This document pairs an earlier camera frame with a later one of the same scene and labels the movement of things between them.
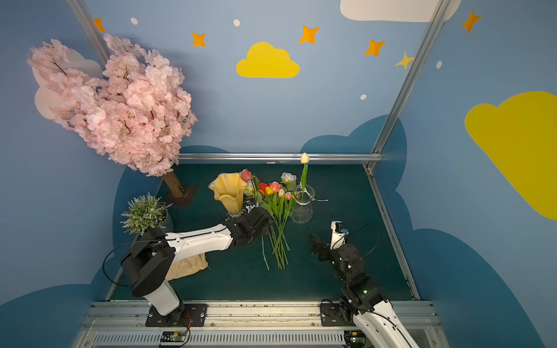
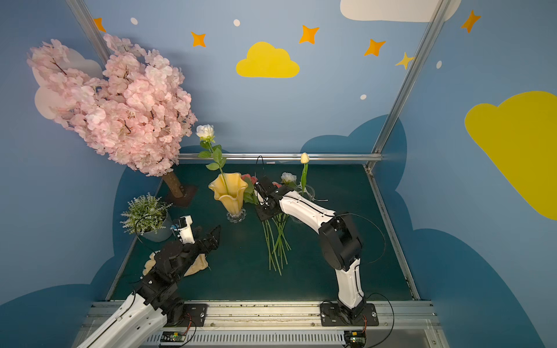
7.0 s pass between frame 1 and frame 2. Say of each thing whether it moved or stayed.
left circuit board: stayed
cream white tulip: stayed
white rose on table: stayed
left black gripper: moved
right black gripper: moved
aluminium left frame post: stayed
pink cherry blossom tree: stayed
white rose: moved
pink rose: moved
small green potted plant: stayed
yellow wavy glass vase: stayed
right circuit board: stayed
